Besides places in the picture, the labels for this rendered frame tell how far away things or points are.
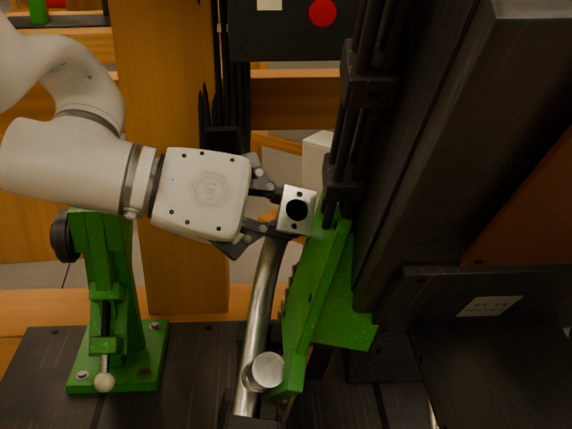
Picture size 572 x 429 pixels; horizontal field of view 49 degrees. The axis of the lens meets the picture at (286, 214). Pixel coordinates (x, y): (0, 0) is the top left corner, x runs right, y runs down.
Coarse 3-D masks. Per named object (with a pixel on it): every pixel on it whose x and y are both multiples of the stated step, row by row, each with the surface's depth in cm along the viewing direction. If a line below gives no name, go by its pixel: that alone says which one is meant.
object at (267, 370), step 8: (264, 352) 68; (272, 352) 68; (256, 360) 68; (264, 360) 68; (272, 360) 68; (280, 360) 68; (248, 368) 72; (256, 368) 67; (264, 368) 67; (272, 368) 68; (280, 368) 68; (248, 376) 71; (256, 376) 67; (264, 376) 67; (272, 376) 67; (280, 376) 68; (248, 384) 73; (256, 384) 69; (264, 384) 67; (272, 384) 67; (256, 392) 73
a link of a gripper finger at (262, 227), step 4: (244, 216) 71; (244, 220) 71; (248, 220) 71; (252, 220) 71; (256, 220) 71; (244, 224) 70; (248, 224) 71; (252, 224) 71; (256, 224) 71; (260, 224) 71; (264, 224) 71; (244, 228) 71; (248, 228) 71; (252, 228) 71; (256, 228) 71; (260, 228) 71; (264, 228) 71; (240, 232) 73; (244, 232) 73; (260, 232) 71; (264, 232) 71
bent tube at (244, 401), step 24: (288, 192) 71; (312, 192) 72; (288, 216) 71; (312, 216) 71; (264, 264) 81; (264, 288) 81; (264, 312) 80; (264, 336) 79; (240, 360) 79; (240, 384) 77; (240, 408) 75
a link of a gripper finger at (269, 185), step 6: (252, 180) 72; (258, 180) 72; (264, 180) 72; (270, 180) 73; (252, 186) 72; (258, 186) 72; (264, 186) 72; (270, 186) 72; (252, 192) 74; (258, 192) 74
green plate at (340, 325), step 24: (336, 216) 61; (312, 240) 69; (336, 240) 60; (312, 264) 67; (336, 264) 61; (312, 288) 64; (336, 288) 64; (288, 312) 74; (312, 312) 64; (336, 312) 66; (288, 336) 71; (312, 336) 67; (336, 336) 67; (360, 336) 67
